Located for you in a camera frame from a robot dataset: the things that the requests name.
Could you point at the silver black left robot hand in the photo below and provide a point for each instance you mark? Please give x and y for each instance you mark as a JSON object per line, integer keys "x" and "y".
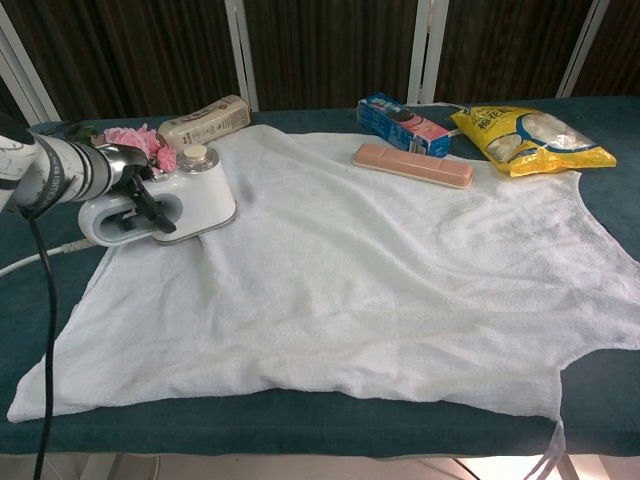
{"x": 122, "y": 160}

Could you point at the white handheld steamer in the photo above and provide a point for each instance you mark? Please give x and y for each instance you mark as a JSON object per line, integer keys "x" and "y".
{"x": 200, "y": 200}

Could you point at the white cloth garment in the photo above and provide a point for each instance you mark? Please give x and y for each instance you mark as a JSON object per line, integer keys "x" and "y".
{"x": 350, "y": 280}

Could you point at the pink flower bouquet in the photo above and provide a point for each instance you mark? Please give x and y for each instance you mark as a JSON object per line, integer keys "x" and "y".
{"x": 132, "y": 137}

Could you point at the beige milk carton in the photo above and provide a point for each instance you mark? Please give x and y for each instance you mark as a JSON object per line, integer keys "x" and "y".
{"x": 210, "y": 122}

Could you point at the brown folding partition screen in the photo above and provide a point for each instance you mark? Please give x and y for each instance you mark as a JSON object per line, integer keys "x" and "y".
{"x": 325, "y": 50}

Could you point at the blue cookie box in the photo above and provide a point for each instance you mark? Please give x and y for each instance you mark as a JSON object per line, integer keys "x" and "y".
{"x": 400, "y": 127}

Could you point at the pink rectangular bar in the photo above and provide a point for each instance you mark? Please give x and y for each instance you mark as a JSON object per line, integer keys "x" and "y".
{"x": 415, "y": 165}

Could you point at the dark teal table cover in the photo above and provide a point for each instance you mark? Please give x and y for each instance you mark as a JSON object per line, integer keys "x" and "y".
{"x": 300, "y": 425}

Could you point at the yellow snack bag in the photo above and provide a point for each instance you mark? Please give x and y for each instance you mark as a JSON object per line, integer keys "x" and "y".
{"x": 530, "y": 140}

